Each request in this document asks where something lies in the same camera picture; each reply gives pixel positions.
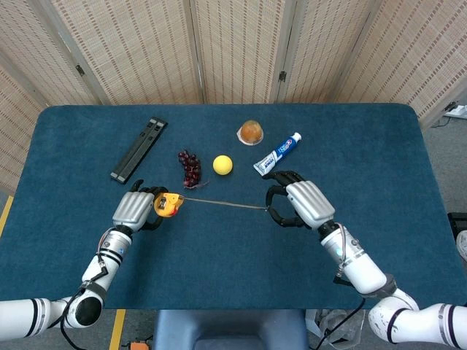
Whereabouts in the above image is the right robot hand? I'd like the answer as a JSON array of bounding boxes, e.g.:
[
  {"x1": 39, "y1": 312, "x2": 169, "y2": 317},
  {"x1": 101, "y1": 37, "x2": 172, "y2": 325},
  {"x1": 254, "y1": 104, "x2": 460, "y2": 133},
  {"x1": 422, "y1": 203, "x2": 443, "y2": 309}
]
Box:
[{"x1": 262, "y1": 170, "x2": 336, "y2": 231}]

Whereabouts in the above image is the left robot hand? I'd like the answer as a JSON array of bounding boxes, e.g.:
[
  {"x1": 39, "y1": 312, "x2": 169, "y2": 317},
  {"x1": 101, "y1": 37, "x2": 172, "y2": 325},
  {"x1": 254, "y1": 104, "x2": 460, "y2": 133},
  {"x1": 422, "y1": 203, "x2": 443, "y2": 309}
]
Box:
[{"x1": 112, "y1": 179, "x2": 169, "y2": 233}]

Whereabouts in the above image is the yellow tape measure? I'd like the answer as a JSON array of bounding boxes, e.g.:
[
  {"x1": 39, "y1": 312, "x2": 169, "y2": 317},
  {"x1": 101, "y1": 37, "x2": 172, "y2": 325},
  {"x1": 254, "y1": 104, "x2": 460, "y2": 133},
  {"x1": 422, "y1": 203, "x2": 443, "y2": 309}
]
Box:
[{"x1": 153, "y1": 192, "x2": 273, "y2": 219}]

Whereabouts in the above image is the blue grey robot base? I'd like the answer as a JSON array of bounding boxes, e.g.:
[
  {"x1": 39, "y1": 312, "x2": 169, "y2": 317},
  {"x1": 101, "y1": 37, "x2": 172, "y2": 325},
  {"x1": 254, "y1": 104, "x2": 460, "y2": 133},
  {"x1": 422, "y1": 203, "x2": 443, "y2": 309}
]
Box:
[{"x1": 152, "y1": 309, "x2": 309, "y2": 350}]

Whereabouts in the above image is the black folding stand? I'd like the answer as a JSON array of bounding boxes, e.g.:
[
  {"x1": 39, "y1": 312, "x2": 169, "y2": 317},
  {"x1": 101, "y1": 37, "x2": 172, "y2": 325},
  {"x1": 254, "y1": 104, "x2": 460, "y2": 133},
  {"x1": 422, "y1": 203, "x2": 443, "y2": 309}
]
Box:
[{"x1": 109, "y1": 116, "x2": 169, "y2": 185}]

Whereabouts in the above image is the white blue toothpaste tube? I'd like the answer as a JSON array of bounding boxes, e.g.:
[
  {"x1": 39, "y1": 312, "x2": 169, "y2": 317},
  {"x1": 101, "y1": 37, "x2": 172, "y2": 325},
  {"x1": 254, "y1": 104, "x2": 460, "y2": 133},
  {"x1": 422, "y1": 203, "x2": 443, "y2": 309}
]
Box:
[{"x1": 252, "y1": 131, "x2": 303, "y2": 179}]

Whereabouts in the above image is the dark red grape bunch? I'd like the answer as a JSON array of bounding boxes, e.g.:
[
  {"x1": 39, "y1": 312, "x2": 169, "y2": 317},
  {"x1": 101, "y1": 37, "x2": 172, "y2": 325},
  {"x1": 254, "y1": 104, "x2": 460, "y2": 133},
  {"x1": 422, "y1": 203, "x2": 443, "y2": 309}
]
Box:
[{"x1": 177, "y1": 149, "x2": 210, "y2": 190}]

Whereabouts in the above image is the orange jelly cup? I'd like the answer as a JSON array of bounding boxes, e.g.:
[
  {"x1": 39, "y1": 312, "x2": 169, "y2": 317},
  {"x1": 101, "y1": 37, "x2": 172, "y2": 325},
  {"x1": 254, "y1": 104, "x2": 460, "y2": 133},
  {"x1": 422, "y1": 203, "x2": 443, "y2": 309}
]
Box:
[{"x1": 236, "y1": 120, "x2": 265, "y2": 146}]

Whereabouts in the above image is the blue table cloth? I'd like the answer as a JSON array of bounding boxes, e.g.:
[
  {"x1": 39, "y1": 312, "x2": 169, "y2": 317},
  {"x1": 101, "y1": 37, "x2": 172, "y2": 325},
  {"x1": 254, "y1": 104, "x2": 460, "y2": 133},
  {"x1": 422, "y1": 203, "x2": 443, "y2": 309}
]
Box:
[{"x1": 0, "y1": 104, "x2": 459, "y2": 311}]

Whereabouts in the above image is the yellow ball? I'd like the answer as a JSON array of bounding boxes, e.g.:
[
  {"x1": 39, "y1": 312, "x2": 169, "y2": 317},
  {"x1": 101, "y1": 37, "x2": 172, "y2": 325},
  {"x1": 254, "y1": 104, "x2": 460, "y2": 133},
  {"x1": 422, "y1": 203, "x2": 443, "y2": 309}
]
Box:
[{"x1": 212, "y1": 155, "x2": 234, "y2": 176}]

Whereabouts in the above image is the clear plastic bag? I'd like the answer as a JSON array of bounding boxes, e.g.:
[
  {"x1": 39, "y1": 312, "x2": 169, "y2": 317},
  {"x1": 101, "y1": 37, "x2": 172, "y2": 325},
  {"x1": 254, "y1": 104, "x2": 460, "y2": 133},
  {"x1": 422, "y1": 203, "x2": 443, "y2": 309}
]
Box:
[{"x1": 314, "y1": 309, "x2": 369, "y2": 346}]

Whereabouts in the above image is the orange device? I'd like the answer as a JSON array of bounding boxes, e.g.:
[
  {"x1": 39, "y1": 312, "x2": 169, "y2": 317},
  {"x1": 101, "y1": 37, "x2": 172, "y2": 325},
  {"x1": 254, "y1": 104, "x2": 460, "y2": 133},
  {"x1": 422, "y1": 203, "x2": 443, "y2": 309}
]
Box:
[{"x1": 121, "y1": 339, "x2": 153, "y2": 350}]

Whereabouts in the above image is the black box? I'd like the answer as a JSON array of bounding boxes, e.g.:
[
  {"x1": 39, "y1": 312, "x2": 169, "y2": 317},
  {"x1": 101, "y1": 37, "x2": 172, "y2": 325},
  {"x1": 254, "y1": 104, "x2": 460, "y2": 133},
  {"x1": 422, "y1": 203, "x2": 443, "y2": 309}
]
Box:
[{"x1": 447, "y1": 211, "x2": 467, "y2": 240}]

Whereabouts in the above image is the bamboo folding screen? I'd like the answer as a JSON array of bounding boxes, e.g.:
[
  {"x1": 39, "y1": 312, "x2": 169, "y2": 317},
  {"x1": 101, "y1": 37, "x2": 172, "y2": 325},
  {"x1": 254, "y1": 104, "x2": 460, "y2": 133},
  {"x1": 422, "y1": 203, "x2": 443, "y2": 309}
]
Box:
[{"x1": 0, "y1": 0, "x2": 467, "y2": 198}]

